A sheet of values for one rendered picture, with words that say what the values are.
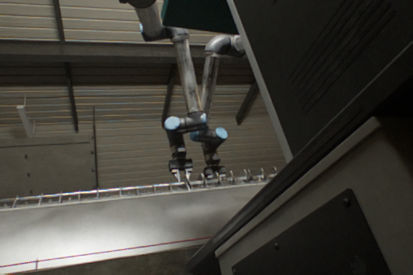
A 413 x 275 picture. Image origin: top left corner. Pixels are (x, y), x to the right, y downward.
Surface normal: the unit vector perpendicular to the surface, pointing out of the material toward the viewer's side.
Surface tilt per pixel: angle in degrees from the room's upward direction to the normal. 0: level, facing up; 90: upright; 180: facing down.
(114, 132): 154
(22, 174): 149
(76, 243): 62
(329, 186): 90
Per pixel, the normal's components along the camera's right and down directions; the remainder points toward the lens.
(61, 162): 0.28, 0.40
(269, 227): -0.93, -0.02
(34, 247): 0.10, -0.89
